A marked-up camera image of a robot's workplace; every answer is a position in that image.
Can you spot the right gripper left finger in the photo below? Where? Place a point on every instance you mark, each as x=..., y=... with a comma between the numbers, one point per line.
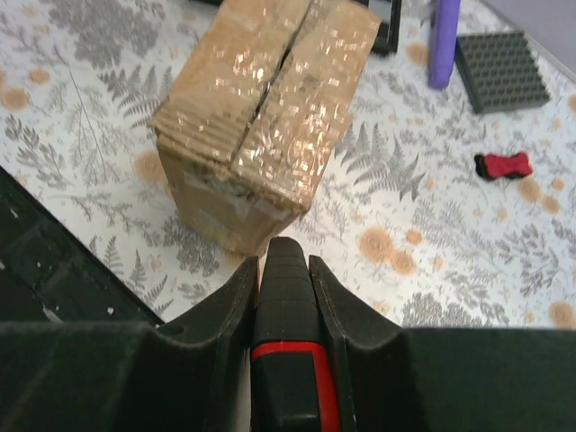
x=190, y=374

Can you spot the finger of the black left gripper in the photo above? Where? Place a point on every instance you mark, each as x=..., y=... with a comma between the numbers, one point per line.
x=387, y=38

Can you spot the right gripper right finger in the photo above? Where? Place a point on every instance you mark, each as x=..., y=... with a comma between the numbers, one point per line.
x=390, y=378

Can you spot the red black utility knife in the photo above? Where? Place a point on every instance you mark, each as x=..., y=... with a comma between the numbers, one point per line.
x=292, y=387

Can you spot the brown taped cardboard box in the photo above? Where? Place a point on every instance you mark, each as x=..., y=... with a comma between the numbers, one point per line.
x=247, y=129

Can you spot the red black knife cap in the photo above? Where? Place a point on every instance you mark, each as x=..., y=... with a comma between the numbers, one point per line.
x=491, y=167

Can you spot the dark grey studded plate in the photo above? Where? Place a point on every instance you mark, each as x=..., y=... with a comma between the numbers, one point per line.
x=499, y=72

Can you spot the purple cylindrical handle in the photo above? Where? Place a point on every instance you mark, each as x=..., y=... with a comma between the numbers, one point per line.
x=444, y=23

